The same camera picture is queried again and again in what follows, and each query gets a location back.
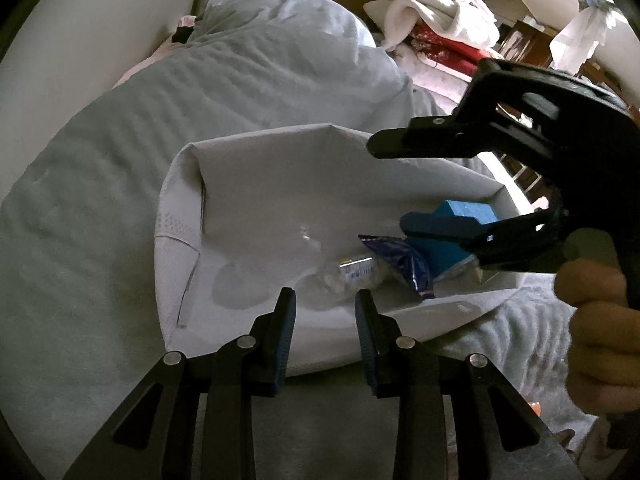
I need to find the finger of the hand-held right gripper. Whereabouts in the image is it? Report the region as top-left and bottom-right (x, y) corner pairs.
(366, 57), (626, 161)
(400, 209), (567, 274)

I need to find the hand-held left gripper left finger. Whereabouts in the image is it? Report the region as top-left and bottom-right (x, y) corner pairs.
(62, 287), (297, 480)

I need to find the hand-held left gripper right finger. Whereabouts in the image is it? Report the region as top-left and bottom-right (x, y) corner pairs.
(354, 289), (586, 480)

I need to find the blue cardboard box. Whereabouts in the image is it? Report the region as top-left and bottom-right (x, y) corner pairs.
(412, 200), (501, 286)

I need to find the dark blue snack packet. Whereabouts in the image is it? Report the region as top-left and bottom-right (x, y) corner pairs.
(358, 234), (435, 301)

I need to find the clear plastic bottle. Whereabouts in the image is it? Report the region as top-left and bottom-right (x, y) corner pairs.
(214, 227), (388, 311)

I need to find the white fabric storage bin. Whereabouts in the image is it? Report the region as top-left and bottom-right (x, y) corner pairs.
(154, 122), (531, 378)

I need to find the person's right hand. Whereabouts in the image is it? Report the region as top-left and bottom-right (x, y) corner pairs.
(555, 260), (640, 417)

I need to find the pale pink folded quilt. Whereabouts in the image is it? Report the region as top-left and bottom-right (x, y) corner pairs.
(395, 45), (481, 106)

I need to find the red folded quilt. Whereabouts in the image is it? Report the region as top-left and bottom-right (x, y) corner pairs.
(407, 22), (483, 78)

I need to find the white fleece folded blanket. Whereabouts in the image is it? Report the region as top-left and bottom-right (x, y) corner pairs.
(362, 0), (501, 51)

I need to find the white hanging cloth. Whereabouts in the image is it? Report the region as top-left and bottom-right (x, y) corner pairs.
(549, 0), (626, 73)

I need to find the dark wooden glass cabinet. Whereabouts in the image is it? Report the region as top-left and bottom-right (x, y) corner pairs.
(497, 15), (558, 68)

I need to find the grey fleece blanket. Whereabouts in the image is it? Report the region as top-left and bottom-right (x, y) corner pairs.
(0, 0), (601, 480)

